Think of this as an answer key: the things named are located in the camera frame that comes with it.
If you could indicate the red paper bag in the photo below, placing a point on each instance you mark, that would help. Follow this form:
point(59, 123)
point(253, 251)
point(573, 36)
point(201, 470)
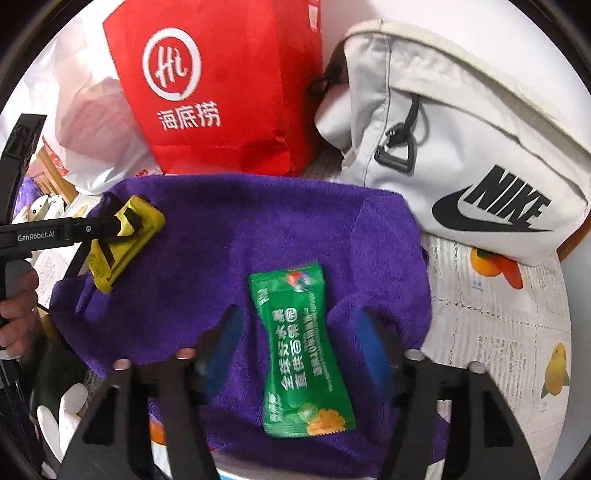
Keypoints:
point(240, 83)

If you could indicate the yellow packet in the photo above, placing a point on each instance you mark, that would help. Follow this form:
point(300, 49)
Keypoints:
point(151, 221)

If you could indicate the dark olive cloth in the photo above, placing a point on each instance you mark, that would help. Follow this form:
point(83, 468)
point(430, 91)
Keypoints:
point(60, 364)

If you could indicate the white plastic bag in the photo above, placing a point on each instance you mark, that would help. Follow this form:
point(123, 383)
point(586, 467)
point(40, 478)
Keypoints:
point(87, 120)

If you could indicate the white sling bag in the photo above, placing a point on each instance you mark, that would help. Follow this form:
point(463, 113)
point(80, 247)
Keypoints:
point(461, 138)

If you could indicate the purple cloth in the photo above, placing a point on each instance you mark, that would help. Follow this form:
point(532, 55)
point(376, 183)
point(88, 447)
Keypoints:
point(27, 196)

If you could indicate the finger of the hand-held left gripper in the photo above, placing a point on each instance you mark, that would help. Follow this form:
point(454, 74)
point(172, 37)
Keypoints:
point(110, 258)
point(92, 228)

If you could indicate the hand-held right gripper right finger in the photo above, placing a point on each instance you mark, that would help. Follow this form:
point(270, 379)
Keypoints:
point(369, 337)

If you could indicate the white glove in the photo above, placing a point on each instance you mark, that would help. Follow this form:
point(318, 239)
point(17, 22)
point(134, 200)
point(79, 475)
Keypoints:
point(64, 415)

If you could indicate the green snack packet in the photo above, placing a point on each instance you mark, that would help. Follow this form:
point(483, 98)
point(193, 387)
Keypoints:
point(295, 350)

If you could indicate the purple towel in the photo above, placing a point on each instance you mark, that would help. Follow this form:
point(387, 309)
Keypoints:
point(277, 230)

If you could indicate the person's left hand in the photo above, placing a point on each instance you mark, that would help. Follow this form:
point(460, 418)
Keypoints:
point(21, 318)

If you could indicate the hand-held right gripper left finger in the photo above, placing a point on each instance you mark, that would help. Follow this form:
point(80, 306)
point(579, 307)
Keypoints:
point(226, 341)

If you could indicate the fruit print tablecloth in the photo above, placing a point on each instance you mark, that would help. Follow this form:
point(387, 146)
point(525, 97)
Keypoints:
point(498, 332)

